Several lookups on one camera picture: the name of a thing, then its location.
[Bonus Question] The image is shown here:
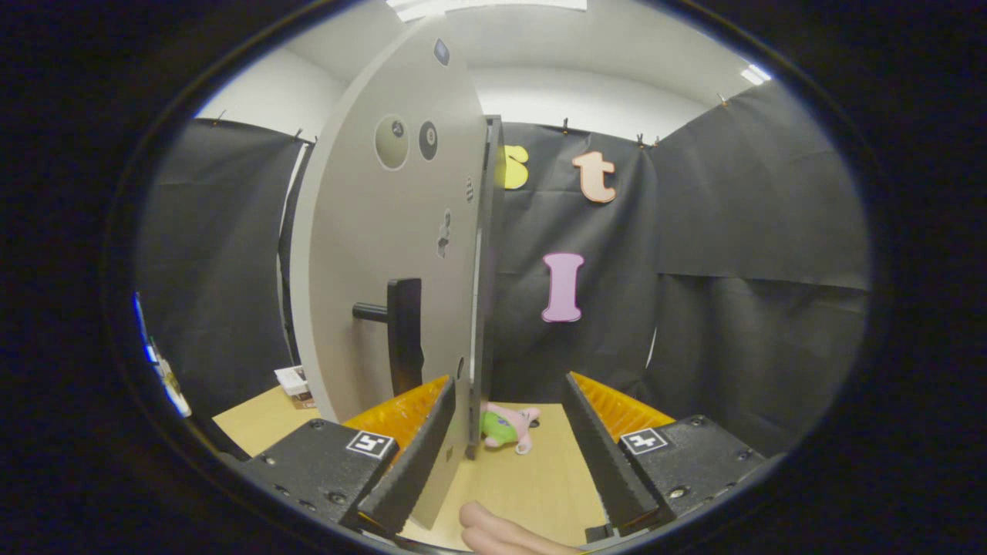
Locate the black backdrop cloth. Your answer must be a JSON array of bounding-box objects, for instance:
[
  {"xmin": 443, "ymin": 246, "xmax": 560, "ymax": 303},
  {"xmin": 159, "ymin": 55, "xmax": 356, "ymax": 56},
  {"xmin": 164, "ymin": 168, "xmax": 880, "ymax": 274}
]
[{"xmin": 135, "ymin": 81, "xmax": 876, "ymax": 459}]

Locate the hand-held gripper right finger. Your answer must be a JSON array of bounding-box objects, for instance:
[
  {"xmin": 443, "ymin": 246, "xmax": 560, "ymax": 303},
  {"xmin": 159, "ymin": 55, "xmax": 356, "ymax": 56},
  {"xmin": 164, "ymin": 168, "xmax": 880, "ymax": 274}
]
[{"xmin": 561, "ymin": 372, "xmax": 772, "ymax": 542}]

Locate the grey shoe cabinet door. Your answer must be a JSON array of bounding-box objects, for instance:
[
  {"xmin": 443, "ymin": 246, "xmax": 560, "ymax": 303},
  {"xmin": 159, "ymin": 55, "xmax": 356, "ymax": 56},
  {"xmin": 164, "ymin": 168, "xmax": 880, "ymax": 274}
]
[{"xmin": 289, "ymin": 17, "xmax": 488, "ymax": 531}]

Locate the black door handle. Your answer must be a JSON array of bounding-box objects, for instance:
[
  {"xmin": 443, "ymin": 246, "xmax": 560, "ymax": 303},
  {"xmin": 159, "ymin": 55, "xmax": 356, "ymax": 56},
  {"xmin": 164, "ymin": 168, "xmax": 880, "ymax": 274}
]
[{"xmin": 352, "ymin": 277, "xmax": 425, "ymax": 398}]

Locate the grey shoe cabinet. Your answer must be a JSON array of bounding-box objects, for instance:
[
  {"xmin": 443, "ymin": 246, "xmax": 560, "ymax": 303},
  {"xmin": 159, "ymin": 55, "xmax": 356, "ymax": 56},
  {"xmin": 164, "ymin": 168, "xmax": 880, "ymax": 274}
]
[{"xmin": 467, "ymin": 114, "xmax": 506, "ymax": 461}]

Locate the long ceiling light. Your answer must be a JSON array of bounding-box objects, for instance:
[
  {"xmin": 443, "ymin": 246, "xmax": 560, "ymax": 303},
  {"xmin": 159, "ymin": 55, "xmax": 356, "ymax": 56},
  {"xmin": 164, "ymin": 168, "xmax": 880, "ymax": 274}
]
[{"xmin": 386, "ymin": 0, "xmax": 588, "ymax": 22}]

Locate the white book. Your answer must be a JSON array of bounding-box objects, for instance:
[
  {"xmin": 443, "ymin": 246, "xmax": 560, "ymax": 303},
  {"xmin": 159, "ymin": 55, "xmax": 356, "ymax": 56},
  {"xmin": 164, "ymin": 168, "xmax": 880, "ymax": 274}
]
[{"xmin": 275, "ymin": 365, "xmax": 309, "ymax": 398}]

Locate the green pink plush toy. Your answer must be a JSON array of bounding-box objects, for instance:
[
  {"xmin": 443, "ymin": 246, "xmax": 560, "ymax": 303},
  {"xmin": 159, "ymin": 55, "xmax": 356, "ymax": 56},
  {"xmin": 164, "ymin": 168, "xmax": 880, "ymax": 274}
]
[{"xmin": 480, "ymin": 402, "xmax": 541, "ymax": 456}]

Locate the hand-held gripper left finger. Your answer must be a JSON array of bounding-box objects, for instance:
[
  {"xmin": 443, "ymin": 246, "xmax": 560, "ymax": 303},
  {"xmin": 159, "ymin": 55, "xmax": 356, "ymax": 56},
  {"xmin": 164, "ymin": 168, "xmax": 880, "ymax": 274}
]
[{"xmin": 235, "ymin": 375, "xmax": 457, "ymax": 537}]

